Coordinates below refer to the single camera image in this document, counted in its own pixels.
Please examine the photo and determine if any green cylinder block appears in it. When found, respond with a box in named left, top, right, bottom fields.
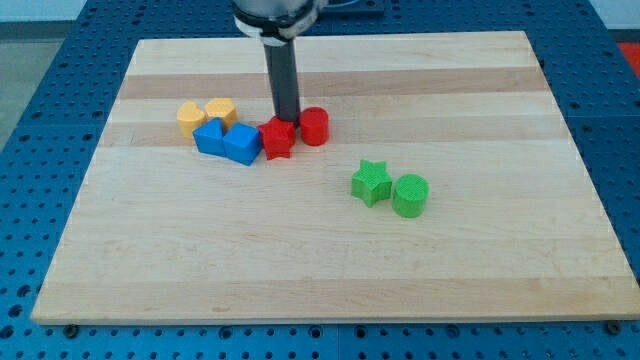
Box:
left=392, top=174, right=430, bottom=218

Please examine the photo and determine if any red star block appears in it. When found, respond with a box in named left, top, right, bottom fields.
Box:
left=258, top=116, right=296, bottom=160

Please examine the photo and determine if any blue triangular block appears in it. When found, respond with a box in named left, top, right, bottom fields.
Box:
left=192, top=118, right=226, bottom=157

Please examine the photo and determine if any yellow hexagon block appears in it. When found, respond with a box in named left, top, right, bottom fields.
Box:
left=205, top=98, right=239, bottom=132

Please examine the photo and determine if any red cylinder block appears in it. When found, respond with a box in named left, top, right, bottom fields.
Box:
left=299, top=107, right=329, bottom=146

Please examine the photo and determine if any blue cube block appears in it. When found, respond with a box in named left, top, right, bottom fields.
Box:
left=223, top=123, right=262, bottom=166

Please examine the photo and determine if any wooden board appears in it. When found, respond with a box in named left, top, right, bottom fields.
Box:
left=32, top=31, right=639, bottom=326

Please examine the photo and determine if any green star block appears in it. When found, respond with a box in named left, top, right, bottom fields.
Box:
left=351, top=159, right=393, bottom=208

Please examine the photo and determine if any yellow heart block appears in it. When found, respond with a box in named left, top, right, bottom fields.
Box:
left=176, top=101, right=207, bottom=139

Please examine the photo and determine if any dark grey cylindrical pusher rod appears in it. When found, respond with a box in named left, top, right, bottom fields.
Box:
left=264, top=40, right=301, bottom=123

